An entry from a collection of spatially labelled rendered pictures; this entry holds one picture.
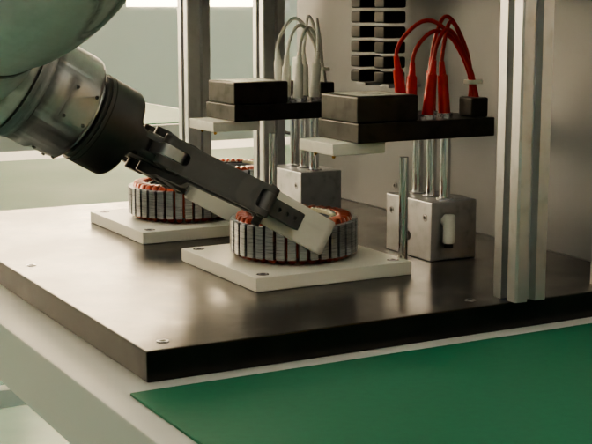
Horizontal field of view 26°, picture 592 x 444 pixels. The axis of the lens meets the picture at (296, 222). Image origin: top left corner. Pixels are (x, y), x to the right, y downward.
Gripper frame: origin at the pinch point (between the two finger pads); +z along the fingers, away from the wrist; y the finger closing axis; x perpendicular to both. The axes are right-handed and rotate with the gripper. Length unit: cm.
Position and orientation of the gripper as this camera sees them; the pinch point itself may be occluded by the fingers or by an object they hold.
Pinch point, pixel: (277, 221)
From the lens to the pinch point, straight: 111.6
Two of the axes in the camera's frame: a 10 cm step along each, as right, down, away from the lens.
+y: 4.8, 1.4, -8.7
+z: 7.6, 4.2, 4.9
